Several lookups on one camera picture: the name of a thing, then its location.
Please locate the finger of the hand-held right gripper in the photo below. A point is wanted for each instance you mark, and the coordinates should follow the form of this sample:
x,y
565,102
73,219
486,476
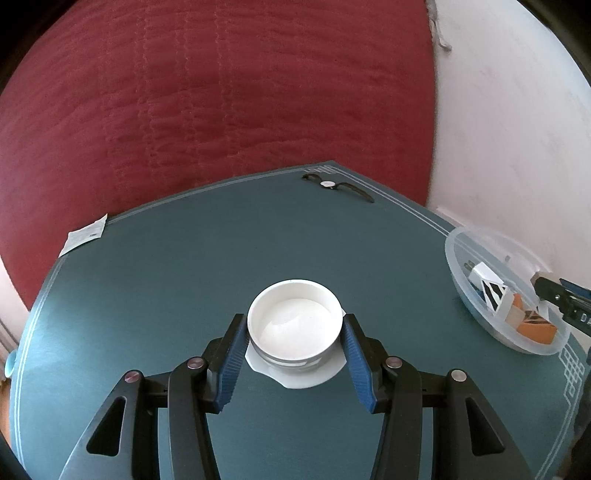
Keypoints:
x,y
550,290
577,288

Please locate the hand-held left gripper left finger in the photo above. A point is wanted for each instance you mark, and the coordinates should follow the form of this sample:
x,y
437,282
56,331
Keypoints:
x,y
231,364

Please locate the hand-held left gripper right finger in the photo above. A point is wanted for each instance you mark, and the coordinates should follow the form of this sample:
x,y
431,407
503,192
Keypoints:
x,y
355,364

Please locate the brown rectangular block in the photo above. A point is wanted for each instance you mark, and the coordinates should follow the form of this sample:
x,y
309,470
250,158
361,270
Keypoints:
x,y
535,276

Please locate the small orange wedge block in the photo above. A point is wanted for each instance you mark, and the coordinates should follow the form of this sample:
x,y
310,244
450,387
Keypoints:
x,y
518,301

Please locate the large orange striped wedge block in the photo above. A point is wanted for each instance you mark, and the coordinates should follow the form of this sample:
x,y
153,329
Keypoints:
x,y
538,332

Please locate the beige wedge block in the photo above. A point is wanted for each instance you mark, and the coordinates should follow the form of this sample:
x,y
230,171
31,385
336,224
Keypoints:
x,y
513,316

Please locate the white striped wedge block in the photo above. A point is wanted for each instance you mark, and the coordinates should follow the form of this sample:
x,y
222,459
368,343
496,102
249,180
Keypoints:
x,y
501,302

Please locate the white plug charger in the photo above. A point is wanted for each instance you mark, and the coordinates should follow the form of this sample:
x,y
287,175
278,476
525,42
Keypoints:
x,y
480,272

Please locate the white round threaded fitting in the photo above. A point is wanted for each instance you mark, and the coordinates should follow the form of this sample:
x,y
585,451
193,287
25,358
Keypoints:
x,y
295,323

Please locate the clear plastic bowl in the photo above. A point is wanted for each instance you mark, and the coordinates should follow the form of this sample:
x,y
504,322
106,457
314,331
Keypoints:
x,y
455,258

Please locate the teal table mat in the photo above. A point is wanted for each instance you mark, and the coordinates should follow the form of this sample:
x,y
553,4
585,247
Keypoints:
x,y
184,277

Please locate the black wristwatch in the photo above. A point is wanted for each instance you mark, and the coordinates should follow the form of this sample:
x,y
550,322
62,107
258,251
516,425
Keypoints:
x,y
328,184

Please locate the white paper slip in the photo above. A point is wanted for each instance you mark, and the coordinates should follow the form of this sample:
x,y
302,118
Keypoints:
x,y
83,235

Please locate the light teal round cap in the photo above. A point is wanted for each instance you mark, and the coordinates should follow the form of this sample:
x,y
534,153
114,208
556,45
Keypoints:
x,y
10,364

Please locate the red quilted mattress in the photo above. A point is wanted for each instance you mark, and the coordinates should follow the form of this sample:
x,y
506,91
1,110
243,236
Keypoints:
x,y
207,92

